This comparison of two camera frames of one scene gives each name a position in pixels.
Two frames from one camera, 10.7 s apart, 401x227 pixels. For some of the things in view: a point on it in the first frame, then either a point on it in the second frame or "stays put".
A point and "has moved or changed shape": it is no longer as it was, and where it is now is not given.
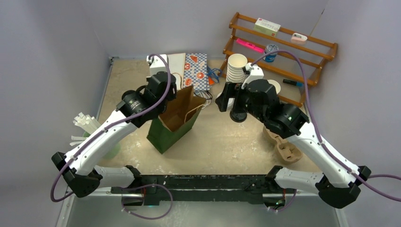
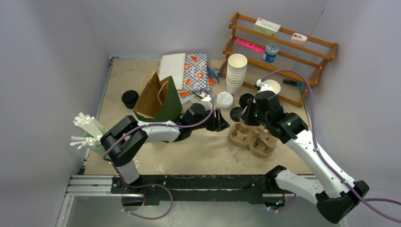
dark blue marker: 293,82 stays put
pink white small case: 297,38 stays put
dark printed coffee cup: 276,85 stays put
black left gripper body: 162,109 to 210,125
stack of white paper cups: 235,73 stays put
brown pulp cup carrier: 290,151 to 262,144
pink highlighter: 249,45 stays put
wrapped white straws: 90,124 stays put
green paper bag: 177,120 has moved or changed shape
